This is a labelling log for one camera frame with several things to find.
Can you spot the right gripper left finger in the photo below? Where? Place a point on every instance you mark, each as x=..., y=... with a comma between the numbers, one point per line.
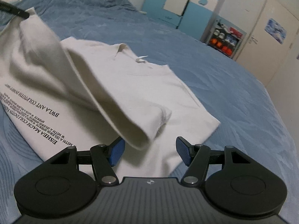
x=104, y=158

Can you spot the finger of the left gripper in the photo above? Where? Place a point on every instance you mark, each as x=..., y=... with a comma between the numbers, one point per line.
x=12, y=9

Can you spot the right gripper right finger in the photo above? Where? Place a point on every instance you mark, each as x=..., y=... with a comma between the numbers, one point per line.
x=196, y=158

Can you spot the white printed t-shirt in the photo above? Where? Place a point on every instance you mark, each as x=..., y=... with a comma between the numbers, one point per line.
x=81, y=93

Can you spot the blue pillow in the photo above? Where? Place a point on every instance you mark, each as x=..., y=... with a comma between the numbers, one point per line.
x=123, y=4

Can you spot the shoe rack with shoes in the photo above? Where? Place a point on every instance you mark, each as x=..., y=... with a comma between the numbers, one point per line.
x=225, y=38

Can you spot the white door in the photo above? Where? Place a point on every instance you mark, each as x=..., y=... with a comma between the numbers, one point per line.
x=262, y=55

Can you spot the blue poster on door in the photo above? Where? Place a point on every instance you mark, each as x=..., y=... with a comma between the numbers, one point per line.
x=275, y=30

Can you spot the blue white wardrobe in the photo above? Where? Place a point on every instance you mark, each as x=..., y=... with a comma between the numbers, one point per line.
x=192, y=17

